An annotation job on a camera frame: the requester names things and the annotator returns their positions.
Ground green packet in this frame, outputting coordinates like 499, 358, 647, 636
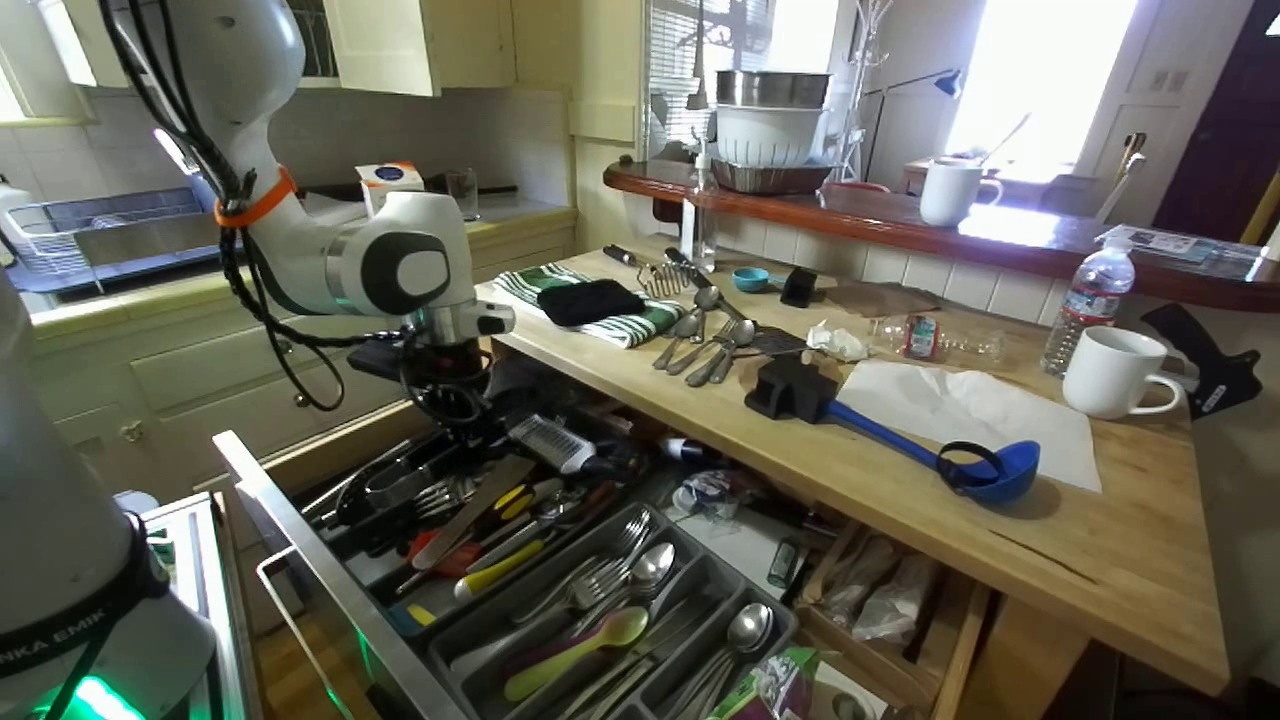
708, 646, 823, 720

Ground steel mixing bowl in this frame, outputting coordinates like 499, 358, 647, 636
714, 69, 833, 110

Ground heap of metal forks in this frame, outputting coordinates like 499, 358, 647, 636
510, 508, 656, 627

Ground large kitchen knife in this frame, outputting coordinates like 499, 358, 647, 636
410, 454, 538, 572

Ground white and blue carton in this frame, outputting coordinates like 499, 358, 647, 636
354, 161, 427, 218

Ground metal grater black handle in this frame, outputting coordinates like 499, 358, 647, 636
504, 413, 619, 479

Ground window with blinds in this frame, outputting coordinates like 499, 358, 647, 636
646, 0, 843, 153

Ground water bottle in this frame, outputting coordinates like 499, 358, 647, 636
1041, 238, 1137, 378

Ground green striped towel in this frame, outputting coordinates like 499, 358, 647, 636
494, 263, 688, 351

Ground metal drawer handle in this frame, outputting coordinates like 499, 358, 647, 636
256, 545, 353, 717

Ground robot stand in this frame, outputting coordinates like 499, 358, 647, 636
112, 490, 263, 720

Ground white coat stand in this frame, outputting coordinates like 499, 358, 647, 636
838, 0, 898, 183

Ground white paper sheet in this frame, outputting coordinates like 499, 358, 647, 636
834, 359, 1103, 494

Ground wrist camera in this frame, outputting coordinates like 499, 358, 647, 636
346, 338, 413, 383

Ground green and purple plastic spoon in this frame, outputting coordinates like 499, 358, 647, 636
502, 606, 650, 704

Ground crumpled white tissue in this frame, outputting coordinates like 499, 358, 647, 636
805, 320, 870, 364

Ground metal tongs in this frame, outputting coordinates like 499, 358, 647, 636
362, 452, 483, 513

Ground magazine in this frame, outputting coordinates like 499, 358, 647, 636
1093, 223, 1263, 278

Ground dark door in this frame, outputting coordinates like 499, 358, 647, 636
1152, 0, 1280, 244

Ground black plastic block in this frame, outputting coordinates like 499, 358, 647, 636
744, 354, 840, 424

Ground blue ladle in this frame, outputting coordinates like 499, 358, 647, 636
820, 398, 1042, 507

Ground yellow handled utensil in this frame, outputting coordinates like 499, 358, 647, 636
453, 538, 548, 602

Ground clear glass bottle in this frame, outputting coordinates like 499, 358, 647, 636
679, 150, 719, 274

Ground black cloth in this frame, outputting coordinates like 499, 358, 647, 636
536, 279, 647, 328

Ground metal pan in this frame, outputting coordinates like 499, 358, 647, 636
708, 158, 839, 197

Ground black utensil tray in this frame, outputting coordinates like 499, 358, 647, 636
300, 425, 651, 633

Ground grey cutlery tray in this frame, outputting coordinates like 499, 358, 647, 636
428, 500, 801, 720

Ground drinking glass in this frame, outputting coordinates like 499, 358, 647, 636
445, 167, 482, 222

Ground cream wall cabinet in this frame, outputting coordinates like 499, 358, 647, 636
322, 0, 517, 98

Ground heap of metal cutlery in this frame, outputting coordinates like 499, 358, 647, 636
653, 285, 758, 389

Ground crumpled plastic wrap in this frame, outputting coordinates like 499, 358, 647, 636
670, 468, 743, 523

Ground heap of metal knives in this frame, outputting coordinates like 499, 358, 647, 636
555, 600, 726, 720

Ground white colander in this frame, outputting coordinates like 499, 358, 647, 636
714, 104, 828, 169

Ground empty clear plastic bottle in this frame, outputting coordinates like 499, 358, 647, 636
868, 313, 1007, 365

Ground metal potato masher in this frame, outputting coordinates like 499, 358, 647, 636
602, 243, 693, 300

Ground white mug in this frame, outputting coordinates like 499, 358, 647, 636
917, 157, 1004, 228
1061, 325, 1184, 420

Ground heap of clear plastic bags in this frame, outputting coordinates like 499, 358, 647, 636
816, 533, 943, 645

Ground open kitchen drawer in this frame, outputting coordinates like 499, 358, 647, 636
213, 396, 993, 720

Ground dish rack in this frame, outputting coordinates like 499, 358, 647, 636
0, 186, 225, 295

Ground blue desk lamp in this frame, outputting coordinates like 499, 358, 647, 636
862, 67, 964, 183

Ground black oven mitt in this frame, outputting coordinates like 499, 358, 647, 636
1139, 302, 1264, 420

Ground metal spoon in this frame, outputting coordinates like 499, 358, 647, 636
662, 601, 776, 720
570, 542, 677, 637

